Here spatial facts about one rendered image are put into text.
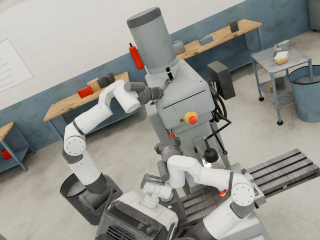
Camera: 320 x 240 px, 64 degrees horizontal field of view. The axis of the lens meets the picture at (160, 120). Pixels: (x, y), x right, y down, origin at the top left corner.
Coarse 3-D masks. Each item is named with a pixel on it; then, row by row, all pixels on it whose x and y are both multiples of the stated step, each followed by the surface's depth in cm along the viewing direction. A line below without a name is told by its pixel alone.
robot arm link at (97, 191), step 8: (88, 184) 103; (96, 184) 104; (104, 184) 107; (88, 192) 107; (96, 192) 106; (104, 192) 108; (88, 200) 104; (96, 200) 106; (104, 200) 108; (96, 208) 106
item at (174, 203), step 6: (174, 192) 169; (162, 198) 167; (174, 198) 164; (162, 204) 164; (168, 204) 162; (174, 204) 162; (180, 204) 170; (174, 210) 165; (180, 210) 165; (180, 216) 168
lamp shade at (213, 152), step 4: (212, 148) 135; (204, 152) 135; (208, 152) 133; (212, 152) 132; (216, 152) 134; (204, 156) 136; (208, 156) 133; (212, 156) 132; (216, 156) 133; (208, 160) 134; (212, 160) 133; (216, 160) 134
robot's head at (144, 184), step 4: (144, 176) 103; (148, 176) 102; (152, 176) 103; (156, 176) 104; (144, 180) 100; (148, 180) 100; (152, 180) 101; (140, 184) 105; (144, 184) 101; (160, 184) 102; (164, 184) 102; (140, 188) 103; (144, 188) 102
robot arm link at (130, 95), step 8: (120, 88) 95; (128, 88) 93; (136, 88) 95; (144, 88) 100; (120, 96) 95; (128, 96) 95; (136, 96) 97; (144, 96) 102; (120, 104) 96; (128, 104) 94; (136, 104) 95; (128, 112) 97
